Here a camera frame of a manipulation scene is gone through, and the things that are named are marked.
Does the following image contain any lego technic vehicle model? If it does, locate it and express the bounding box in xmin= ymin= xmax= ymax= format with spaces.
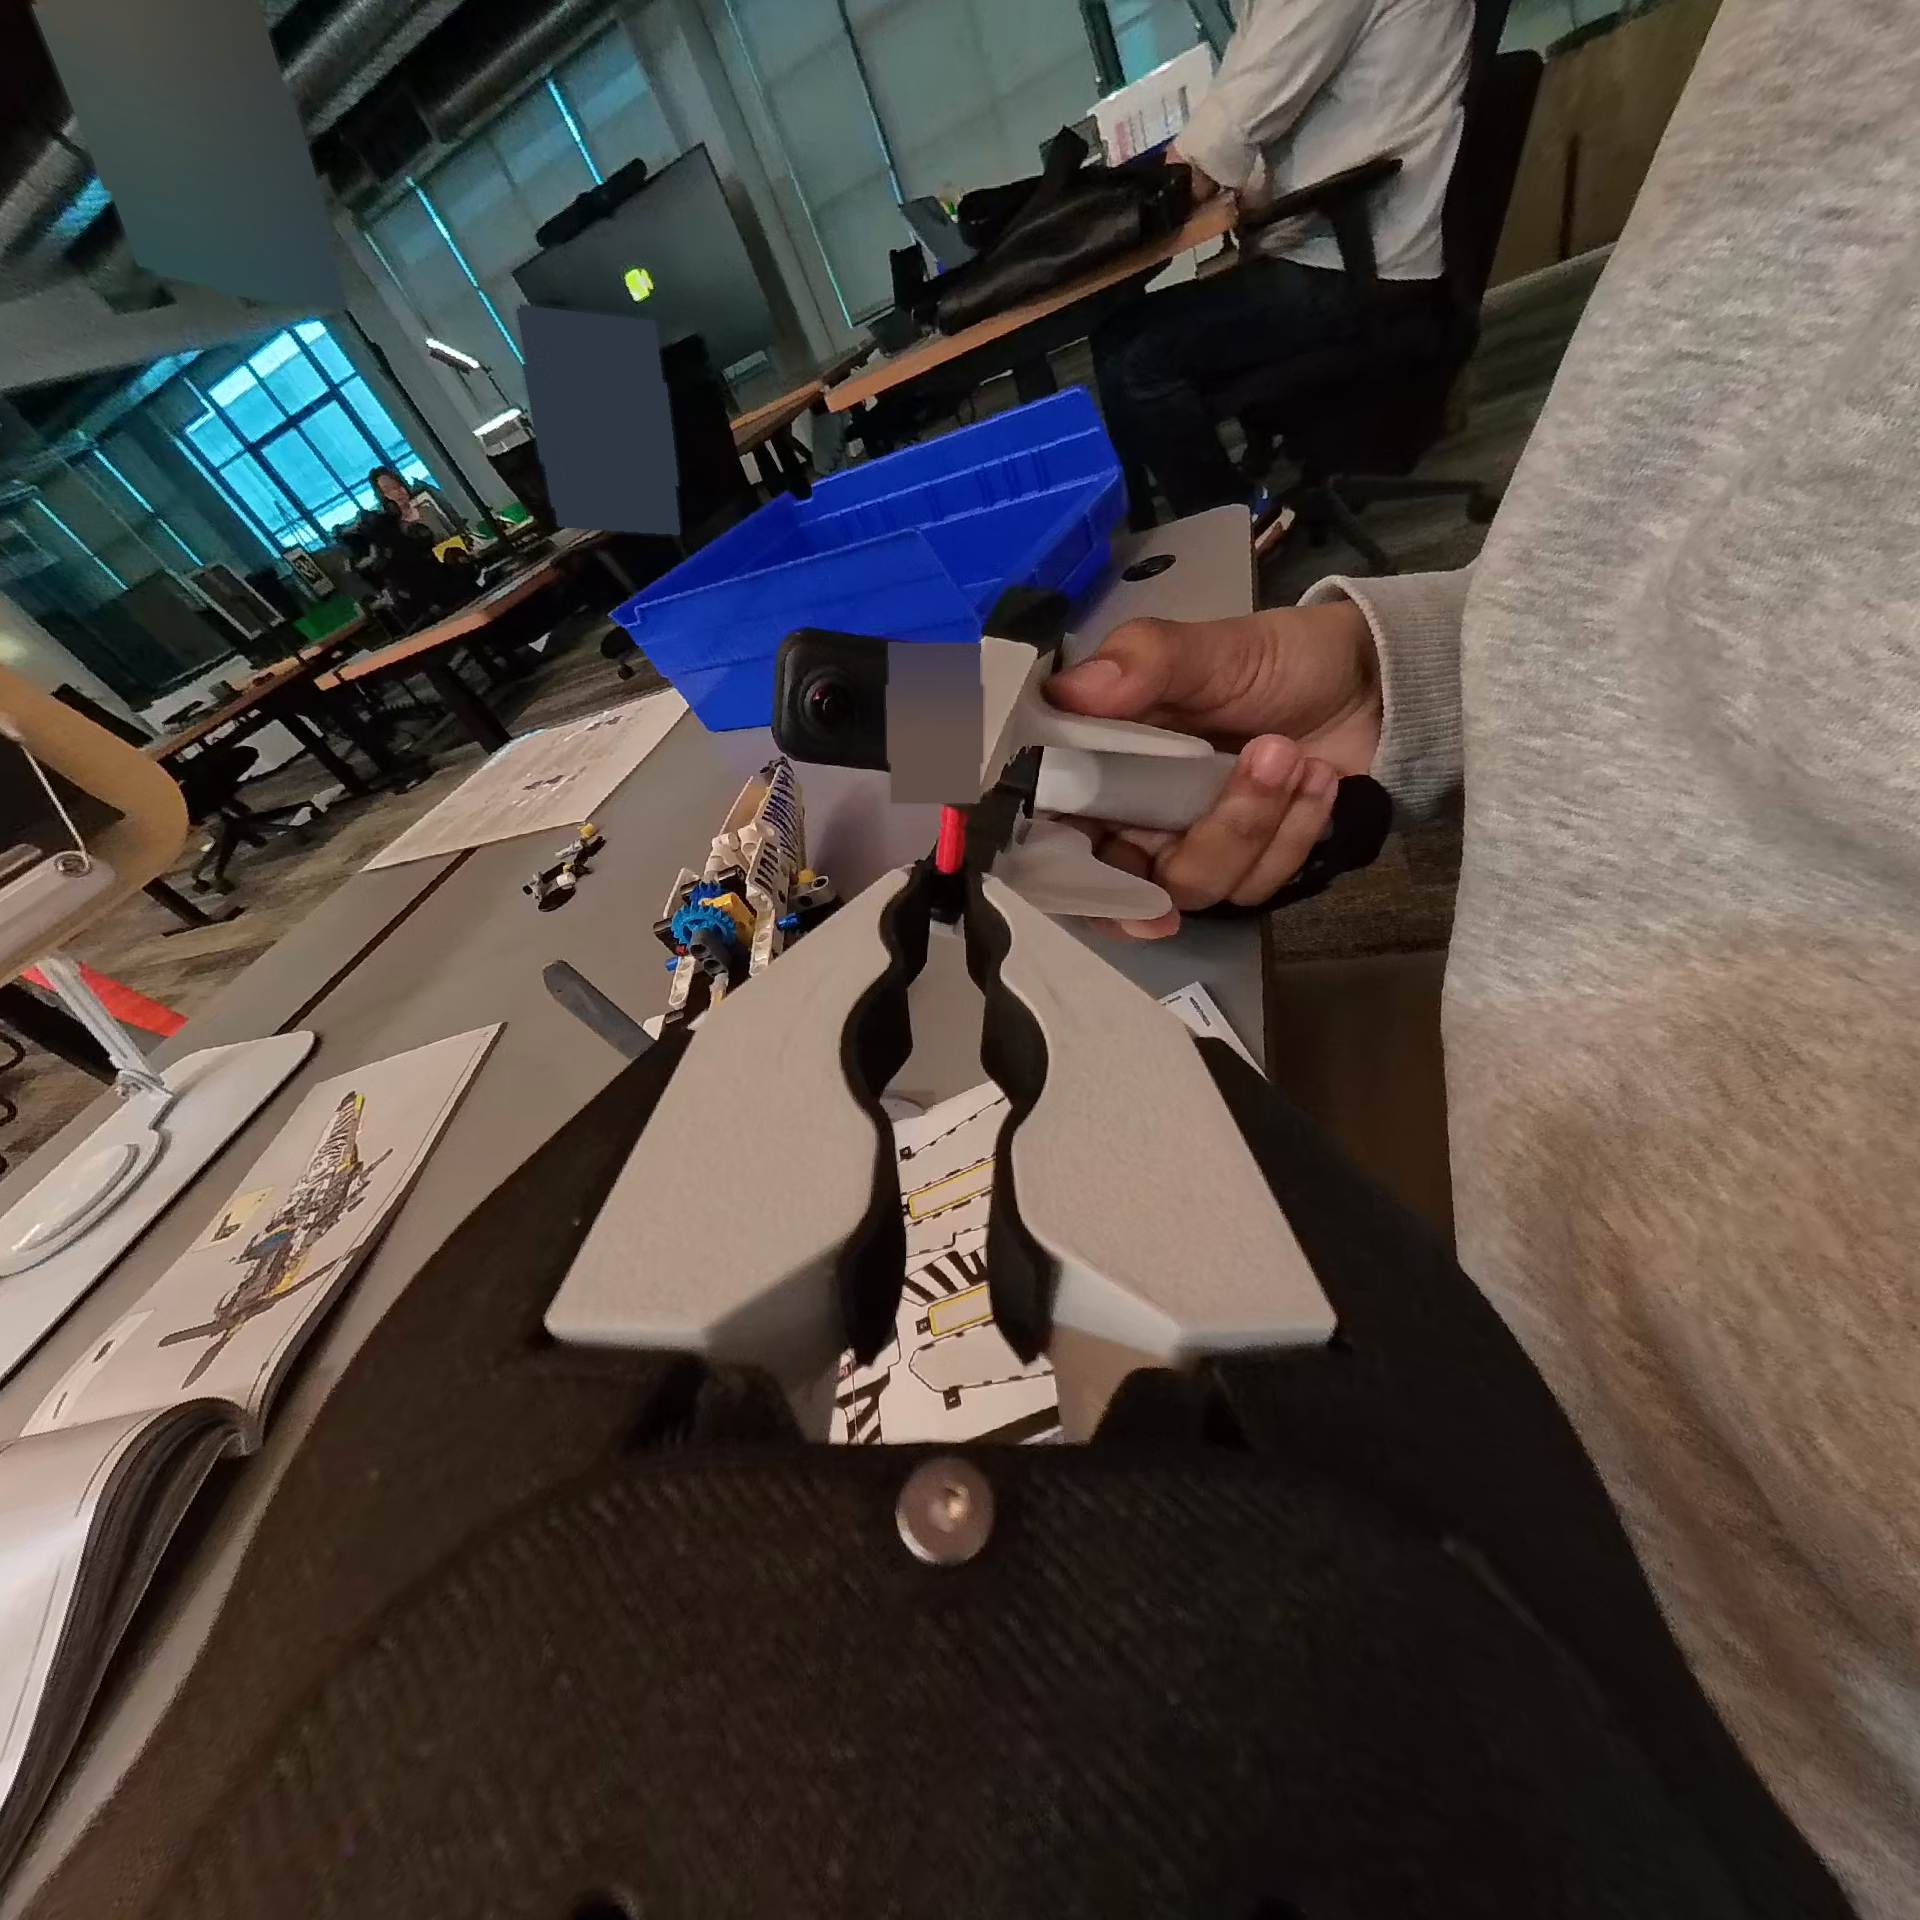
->
xmin=545 ymin=756 xmax=846 ymax=1061

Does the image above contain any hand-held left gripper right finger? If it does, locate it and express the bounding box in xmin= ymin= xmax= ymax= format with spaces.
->
xmin=965 ymin=877 xmax=1340 ymax=1444

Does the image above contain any black office chair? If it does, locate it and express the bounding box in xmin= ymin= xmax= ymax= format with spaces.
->
xmin=1241 ymin=45 xmax=1550 ymax=576

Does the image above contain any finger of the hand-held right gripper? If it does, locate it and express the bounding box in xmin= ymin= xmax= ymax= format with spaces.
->
xmin=979 ymin=637 xmax=1220 ymax=785
xmin=996 ymin=824 xmax=1178 ymax=924

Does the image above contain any brown cardboard box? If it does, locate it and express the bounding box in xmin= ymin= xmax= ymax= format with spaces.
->
xmin=1486 ymin=0 xmax=1731 ymax=291

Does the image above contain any black bag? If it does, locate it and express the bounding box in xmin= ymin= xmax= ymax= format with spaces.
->
xmin=913 ymin=129 xmax=1198 ymax=341

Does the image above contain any white lamp base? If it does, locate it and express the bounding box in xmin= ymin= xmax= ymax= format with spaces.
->
xmin=0 ymin=960 xmax=320 ymax=1386

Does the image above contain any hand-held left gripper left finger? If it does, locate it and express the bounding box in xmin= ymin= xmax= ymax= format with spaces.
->
xmin=545 ymin=870 xmax=928 ymax=1438

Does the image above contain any white instruction sheet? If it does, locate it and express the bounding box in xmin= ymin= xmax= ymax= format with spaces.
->
xmin=364 ymin=689 xmax=692 ymax=875

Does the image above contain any wooden office desk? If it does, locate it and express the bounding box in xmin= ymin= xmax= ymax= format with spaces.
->
xmin=146 ymin=525 xmax=641 ymax=789
xmin=824 ymin=193 xmax=1251 ymax=452

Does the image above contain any open instruction booklet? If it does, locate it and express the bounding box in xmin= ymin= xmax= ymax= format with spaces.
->
xmin=0 ymin=1025 xmax=505 ymax=1869

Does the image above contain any large black screen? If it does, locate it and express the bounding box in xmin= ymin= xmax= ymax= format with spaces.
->
xmin=512 ymin=141 xmax=785 ymax=384

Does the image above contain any empty blue plastic bin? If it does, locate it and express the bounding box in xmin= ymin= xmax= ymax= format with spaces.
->
xmin=611 ymin=522 xmax=998 ymax=737
xmin=786 ymin=384 xmax=1130 ymax=609

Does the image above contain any person's right forearm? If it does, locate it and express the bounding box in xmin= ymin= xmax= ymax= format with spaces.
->
xmin=1296 ymin=566 xmax=1501 ymax=827

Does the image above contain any person's right hand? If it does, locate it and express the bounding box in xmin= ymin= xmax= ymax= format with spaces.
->
xmin=1042 ymin=596 xmax=1389 ymax=941

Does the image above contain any white sticker sheet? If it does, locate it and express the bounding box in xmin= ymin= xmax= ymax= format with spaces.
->
xmin=830 ymin=984 xmax=1264 ymax=1446

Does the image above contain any person's grey hoodie torso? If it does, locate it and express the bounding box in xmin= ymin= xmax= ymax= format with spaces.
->
xmin=1437 ymin=0 xmax=1920 ymax=1920

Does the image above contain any small black lego assembly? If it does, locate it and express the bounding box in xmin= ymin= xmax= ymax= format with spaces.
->
xmin=518 ymin=827 xmax=611 ymax=912

